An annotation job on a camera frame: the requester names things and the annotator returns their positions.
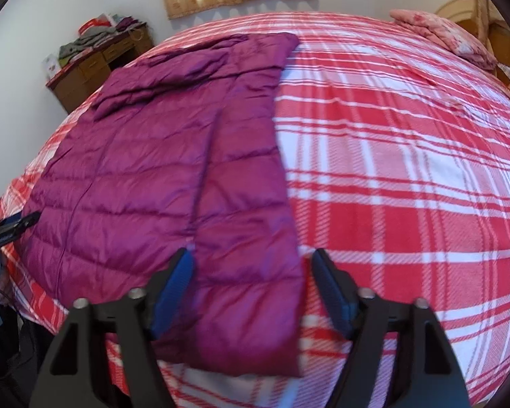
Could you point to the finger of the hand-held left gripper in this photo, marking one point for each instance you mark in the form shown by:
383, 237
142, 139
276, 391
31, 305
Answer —
12, 226

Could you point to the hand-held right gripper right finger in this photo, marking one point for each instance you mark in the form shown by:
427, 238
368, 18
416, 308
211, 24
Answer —
333, 293

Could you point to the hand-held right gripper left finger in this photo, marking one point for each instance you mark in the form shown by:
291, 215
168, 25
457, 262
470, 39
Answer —
174, 293

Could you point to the purple puffer jacket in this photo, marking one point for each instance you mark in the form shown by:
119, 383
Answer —
153, 178

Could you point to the pile of clothes on desk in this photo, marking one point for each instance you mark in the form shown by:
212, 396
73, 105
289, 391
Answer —
97, 40

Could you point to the bed with red plaid sheet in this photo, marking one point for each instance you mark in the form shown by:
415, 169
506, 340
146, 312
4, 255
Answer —
386, 178

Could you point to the brown wooden desk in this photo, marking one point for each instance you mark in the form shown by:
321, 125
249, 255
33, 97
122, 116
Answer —
89, 72

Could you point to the pink floral folded quilt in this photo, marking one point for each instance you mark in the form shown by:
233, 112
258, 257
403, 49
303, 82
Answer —
446, 34

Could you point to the wooden headboard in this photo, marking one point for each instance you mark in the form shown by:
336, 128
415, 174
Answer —
501, 38

